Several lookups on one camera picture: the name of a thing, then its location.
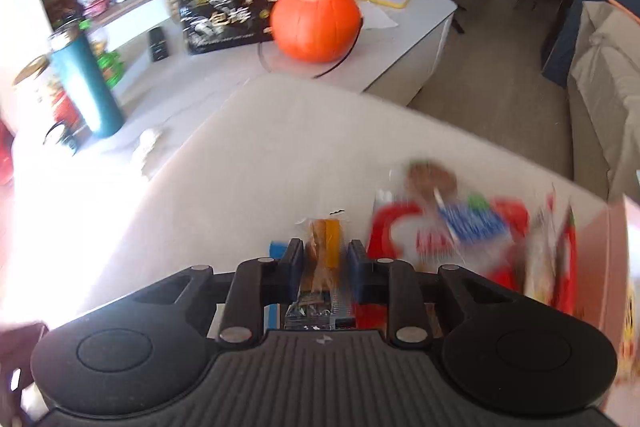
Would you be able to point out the red white snack packet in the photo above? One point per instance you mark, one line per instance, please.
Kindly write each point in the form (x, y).
(395, 232)

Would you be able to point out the orange pumpkin bucket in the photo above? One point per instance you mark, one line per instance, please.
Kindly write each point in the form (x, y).
(316, 22)

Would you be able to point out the dark blue partition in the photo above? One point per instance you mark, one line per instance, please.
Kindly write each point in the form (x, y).
(565, 22)

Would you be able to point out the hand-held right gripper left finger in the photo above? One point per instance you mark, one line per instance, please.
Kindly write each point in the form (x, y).
(296, 269)

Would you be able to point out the clear orange snack bar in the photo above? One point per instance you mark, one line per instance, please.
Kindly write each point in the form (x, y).
(322, 252)

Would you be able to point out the red white tin can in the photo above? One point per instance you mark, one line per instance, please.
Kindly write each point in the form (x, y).
(42, 99)

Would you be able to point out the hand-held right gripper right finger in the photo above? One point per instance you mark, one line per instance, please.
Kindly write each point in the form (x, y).
(356, 272)

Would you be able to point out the black printed bag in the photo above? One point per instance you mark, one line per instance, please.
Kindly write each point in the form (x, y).
(235, 7)

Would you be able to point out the white coffee table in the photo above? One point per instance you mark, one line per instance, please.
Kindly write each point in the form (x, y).
(410, 37)

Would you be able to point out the cloth covered sofa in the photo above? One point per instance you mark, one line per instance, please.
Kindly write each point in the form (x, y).
(607, 82)

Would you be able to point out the teal tumbler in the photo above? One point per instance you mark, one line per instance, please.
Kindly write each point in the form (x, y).
(85, 82)

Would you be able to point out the pink cardboard box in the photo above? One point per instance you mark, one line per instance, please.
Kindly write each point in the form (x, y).
(612, 307)

